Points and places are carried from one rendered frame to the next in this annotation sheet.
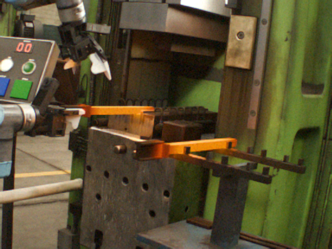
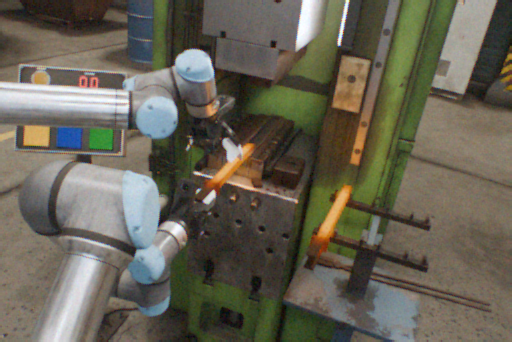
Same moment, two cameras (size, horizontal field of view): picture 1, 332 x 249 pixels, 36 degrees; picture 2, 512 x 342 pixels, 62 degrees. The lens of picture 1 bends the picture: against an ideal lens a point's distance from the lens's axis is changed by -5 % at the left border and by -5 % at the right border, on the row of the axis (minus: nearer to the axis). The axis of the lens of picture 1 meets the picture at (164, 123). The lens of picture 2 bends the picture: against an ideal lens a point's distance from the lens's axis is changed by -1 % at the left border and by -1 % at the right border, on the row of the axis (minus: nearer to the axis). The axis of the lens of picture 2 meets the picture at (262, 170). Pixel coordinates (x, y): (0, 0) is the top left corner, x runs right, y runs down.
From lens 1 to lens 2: 0.84 m
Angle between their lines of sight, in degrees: 28
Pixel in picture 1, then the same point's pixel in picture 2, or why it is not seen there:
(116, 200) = (228, 238)
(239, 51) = (349, 95)
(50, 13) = not seen: outside the picture
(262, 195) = (363, 218)
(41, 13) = not seen: outside the picture
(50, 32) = not seen: outside the picture
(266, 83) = (373, 125)
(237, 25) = (348, 67)
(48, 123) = (192, 227)
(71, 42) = (204, 135)
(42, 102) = (187, 212)
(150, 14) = (255, 58)
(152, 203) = (269, 242)
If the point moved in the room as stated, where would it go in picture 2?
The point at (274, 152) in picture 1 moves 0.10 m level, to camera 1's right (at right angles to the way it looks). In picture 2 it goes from (376, 185) to (401, 183)
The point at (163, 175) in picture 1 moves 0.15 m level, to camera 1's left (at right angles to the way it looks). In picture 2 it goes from (282, 221) to (239, 225)
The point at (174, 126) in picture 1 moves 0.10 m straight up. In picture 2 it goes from (286, 173) to (290, 145)
